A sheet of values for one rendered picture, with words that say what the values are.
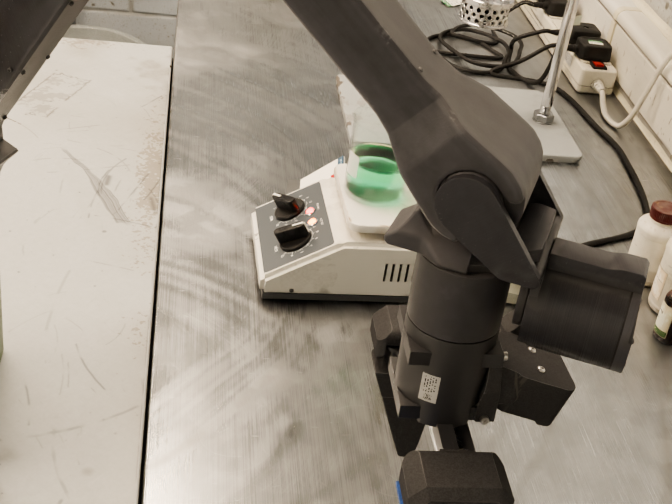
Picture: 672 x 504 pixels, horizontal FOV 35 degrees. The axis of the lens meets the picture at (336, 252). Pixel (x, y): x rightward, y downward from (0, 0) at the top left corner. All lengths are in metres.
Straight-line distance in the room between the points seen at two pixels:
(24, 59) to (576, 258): 0.34
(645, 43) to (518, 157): 0.99
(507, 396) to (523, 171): 0.16
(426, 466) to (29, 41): 0.34
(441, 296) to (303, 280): 0.41
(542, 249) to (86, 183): 0.70
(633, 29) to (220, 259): 0.77
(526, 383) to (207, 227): 0.54
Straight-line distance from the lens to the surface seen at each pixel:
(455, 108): 0.57
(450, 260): 0.60
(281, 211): 1.08
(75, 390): 0.92
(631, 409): 1.00
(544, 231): 0.61
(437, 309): 0.62
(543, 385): 0.68
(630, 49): 1.60
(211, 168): 1.24
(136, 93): 1.40
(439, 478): 0.62
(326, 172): 1.20
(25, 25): 0.66
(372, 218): 1.01
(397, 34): 0.57
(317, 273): 1.01
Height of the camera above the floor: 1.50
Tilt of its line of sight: 32 degrees down
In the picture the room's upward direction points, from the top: 9 degrees clockwise
